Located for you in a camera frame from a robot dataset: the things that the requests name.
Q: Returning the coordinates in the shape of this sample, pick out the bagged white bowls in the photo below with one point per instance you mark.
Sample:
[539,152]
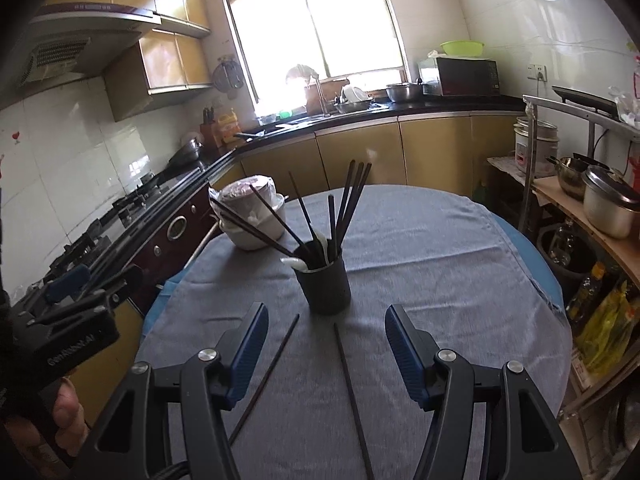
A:
[240,192]

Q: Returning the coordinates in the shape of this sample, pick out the black bucket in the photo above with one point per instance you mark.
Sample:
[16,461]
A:
[580,260]

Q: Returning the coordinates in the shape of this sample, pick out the yellow cabinets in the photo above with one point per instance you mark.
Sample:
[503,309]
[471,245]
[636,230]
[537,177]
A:
[165,65]
[435,150]

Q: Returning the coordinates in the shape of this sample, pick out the metal and wood storage rack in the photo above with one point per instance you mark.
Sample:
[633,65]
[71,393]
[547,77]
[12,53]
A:
[562,207]

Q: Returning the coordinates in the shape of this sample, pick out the yellow plastic bag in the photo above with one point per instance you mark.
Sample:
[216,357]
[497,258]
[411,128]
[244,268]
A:
[602,330]

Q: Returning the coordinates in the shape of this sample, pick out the steel mixing bowl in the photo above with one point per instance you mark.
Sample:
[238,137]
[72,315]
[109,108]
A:
[404,93]

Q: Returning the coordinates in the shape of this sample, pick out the brown knife block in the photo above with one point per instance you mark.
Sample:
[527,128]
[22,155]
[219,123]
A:
[209,132]

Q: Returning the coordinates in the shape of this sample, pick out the grey tablecloth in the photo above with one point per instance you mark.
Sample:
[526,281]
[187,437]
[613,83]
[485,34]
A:
[425,270]

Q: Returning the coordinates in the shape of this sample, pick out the kitchen window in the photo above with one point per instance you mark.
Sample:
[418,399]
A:
[310,30]

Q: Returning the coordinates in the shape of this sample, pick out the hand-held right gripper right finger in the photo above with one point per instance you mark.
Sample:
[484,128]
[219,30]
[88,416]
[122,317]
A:
[402,355]

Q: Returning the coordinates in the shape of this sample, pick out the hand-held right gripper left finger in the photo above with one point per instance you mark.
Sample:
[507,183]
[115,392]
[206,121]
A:
[247,355]

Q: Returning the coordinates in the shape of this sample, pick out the white wall socket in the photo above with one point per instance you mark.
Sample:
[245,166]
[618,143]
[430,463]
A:
[538,72]

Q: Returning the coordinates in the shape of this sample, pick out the green plastic basin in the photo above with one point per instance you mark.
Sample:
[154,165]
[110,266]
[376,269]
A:
[462,49]

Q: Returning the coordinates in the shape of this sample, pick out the dark microwave oven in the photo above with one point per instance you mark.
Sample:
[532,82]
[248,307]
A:
[460,77]

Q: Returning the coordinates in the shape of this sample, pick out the grey range hood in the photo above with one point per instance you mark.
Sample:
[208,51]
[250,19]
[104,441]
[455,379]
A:
[90,25]

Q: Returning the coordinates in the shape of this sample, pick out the yellow lower cabinets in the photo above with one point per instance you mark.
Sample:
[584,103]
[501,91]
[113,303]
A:
[435,150]

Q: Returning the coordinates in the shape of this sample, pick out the white rice cooker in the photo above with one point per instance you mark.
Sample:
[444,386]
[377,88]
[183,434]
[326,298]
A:
[530,150]

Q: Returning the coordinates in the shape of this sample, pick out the pale wooden stick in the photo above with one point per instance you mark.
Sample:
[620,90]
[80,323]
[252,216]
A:
[202,244]

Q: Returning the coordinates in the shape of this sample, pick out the black induction cooker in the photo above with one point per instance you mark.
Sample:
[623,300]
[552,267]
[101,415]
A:
[582,97]

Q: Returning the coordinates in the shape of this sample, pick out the steel kettle pot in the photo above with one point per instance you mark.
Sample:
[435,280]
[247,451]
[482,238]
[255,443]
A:
[572,180]

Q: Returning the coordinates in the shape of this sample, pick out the round wall rack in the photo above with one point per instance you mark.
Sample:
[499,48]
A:
[227,75]

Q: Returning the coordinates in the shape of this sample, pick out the black utensil cup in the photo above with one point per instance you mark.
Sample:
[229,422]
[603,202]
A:
[325,290]

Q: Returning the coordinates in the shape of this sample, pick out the white plastic spoon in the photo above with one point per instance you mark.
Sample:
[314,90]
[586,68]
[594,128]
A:
[320,245]
[292,261]

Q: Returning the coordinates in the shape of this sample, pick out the dark red built-in cabinet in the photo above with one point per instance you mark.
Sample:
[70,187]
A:
[165,255]

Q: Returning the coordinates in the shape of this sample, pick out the person's left hand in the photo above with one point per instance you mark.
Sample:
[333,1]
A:
[70,410]

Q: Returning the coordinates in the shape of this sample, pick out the yellow upper cabinets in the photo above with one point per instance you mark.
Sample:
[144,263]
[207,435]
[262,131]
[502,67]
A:
[165,65]

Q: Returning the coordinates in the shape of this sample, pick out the bundle of dark chopsticks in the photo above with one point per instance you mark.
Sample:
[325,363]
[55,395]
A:
[350,197]

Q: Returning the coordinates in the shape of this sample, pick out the dark wooden chopstick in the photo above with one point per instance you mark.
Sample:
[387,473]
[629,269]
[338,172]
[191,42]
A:
[353,402]
[265,379]

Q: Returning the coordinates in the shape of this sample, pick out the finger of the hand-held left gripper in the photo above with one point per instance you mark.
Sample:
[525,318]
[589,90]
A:
[67,282]
[112,295]

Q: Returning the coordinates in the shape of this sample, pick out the steel pot with lid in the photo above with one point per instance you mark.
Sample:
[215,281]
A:
[607,210]

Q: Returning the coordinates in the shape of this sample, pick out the black gas stove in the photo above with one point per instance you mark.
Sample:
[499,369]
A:
[125,205]

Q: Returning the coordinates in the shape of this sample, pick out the yellow package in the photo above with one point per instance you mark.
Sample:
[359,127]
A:
[227,127]

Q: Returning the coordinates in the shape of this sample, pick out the dark wok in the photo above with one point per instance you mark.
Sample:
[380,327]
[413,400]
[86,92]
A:
[187,150]

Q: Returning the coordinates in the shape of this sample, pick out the steel dish basin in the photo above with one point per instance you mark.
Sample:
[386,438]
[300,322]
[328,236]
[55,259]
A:
[352,106]

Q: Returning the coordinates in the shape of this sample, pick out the blue table cover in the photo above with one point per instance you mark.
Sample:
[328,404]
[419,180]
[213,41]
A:
[537,260]

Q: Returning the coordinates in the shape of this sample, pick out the yellow oil bottle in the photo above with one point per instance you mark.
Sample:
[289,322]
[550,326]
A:
[585,295]

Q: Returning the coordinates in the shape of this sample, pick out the steel kitchen faucet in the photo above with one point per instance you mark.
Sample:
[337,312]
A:
[321,100]

